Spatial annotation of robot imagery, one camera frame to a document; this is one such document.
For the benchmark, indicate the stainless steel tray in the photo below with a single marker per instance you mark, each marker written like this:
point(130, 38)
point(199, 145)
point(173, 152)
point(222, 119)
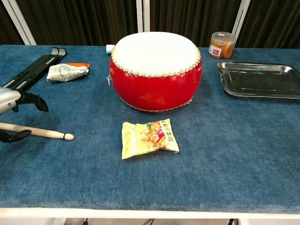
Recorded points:
point(257, 79)

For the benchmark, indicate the clear jar orange snacks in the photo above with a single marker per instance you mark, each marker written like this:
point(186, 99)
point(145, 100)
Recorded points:
point(222, 48)

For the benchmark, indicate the blue table mat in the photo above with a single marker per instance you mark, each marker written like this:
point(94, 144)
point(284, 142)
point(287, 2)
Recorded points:
point(211, 152)

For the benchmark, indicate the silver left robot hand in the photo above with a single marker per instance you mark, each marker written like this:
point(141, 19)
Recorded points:
point(9, 98)

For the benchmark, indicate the yellow green snack packet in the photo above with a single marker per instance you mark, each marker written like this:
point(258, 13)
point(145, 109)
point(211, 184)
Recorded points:
point(147, 140)

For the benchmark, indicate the white purple toothpaste tube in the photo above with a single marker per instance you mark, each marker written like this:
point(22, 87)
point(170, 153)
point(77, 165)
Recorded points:
point(109, 49)

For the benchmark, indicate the black folding stand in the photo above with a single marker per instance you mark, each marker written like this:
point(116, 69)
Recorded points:
point(35, 69)

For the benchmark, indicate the white frame post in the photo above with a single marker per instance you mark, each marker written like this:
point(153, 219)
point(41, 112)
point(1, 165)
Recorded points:
point(241, 18)
point(21, 23)
point(143, 16)

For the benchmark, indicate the dark pleated curtain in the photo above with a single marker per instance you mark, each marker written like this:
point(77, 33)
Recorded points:
point(82, 21)

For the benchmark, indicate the red drum white head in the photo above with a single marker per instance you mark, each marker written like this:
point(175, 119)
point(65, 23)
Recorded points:
point(154, 82)

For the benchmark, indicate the white orange snack packet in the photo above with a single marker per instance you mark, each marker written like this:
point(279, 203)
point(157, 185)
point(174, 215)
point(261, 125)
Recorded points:
point(65, 72)

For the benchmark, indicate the wooden drumstick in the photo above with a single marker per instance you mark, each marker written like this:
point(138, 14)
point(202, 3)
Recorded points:
point(51, 134)

